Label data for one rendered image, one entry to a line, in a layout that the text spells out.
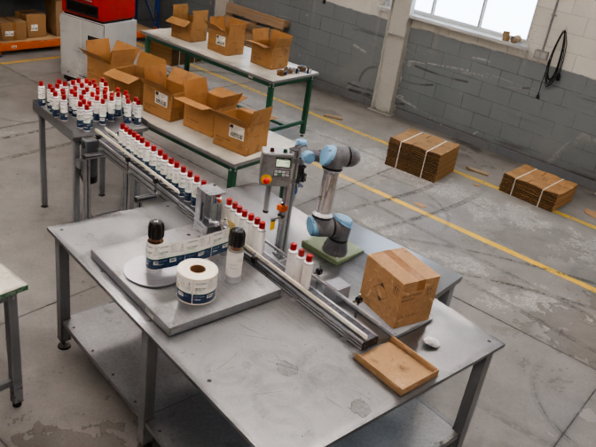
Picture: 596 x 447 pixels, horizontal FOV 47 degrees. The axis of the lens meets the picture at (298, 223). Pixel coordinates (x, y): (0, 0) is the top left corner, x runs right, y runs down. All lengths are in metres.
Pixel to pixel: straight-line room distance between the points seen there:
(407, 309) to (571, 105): 5.42
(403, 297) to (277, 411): 0.90
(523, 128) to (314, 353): 5.98
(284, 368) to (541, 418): 2.07
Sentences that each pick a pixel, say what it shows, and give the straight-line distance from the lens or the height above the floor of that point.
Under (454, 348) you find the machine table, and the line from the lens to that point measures 3.54.
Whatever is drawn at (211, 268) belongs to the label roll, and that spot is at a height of 1.02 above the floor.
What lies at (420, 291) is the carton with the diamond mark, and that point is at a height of 1.05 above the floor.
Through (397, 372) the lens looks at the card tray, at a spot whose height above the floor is 0.83.
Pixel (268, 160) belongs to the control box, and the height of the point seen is 1.43.
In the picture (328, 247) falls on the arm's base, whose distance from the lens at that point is 3.99.
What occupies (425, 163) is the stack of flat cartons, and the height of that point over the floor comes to 0.17.
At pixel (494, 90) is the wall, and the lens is 8.87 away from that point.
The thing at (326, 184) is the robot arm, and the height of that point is 1.30.
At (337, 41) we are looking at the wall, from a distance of 10.02.
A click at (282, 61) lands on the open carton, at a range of 7.93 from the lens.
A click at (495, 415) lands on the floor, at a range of 4.58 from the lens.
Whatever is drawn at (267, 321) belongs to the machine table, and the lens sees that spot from 3.42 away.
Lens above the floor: 2.83
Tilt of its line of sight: 27 degrees down
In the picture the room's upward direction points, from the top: 9 degrees clockwise
